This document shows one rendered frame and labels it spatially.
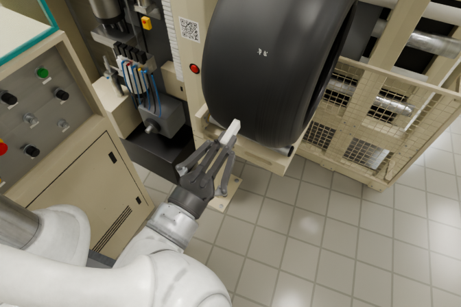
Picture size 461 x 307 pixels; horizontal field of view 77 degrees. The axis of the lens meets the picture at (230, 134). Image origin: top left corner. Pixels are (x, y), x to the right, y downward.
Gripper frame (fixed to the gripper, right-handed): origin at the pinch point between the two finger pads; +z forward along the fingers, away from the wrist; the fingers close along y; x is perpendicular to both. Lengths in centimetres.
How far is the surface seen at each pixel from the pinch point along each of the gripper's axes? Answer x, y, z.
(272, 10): -15.5, 1.8, 24.7
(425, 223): 133, -94, 63
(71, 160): 35, 59, -19
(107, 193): 67, 59, -21
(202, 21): 0.3, 27.1, 31.1
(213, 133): 39.1, 19.7, 15.7
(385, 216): 131, -71, 55
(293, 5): -16.5, -2.0, 26.9
